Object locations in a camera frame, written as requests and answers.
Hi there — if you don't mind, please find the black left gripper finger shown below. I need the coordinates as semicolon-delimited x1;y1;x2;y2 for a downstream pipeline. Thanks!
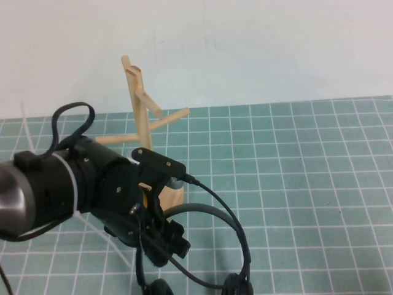
139;214;170;269
164;219;192;258

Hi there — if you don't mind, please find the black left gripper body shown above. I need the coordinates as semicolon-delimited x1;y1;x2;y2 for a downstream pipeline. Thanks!
98;158;168;248

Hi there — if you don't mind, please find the black over-ear headphones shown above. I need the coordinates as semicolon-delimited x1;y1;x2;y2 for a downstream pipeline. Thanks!
134;202;255;295

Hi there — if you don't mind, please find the wooden branched headphone stand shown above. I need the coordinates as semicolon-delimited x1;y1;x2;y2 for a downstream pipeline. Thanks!
95;55;190;213

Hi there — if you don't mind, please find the teal grid tablecloth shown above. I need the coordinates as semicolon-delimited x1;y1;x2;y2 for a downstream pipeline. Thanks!
0;96;393;295

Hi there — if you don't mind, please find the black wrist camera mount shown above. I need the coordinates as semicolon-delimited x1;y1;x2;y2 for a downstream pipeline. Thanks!
131;147;187;193

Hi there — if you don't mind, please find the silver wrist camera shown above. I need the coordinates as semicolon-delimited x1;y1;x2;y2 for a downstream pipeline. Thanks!
165;176;185;191

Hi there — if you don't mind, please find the black camera cable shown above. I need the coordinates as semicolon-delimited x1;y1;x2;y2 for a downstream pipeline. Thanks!
165;173;254;291

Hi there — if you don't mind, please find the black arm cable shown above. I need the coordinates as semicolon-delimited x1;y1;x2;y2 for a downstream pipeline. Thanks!
0;101;96;243

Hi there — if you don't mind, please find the thin dark cable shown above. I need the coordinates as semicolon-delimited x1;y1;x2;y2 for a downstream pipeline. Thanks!
0;262;15;295

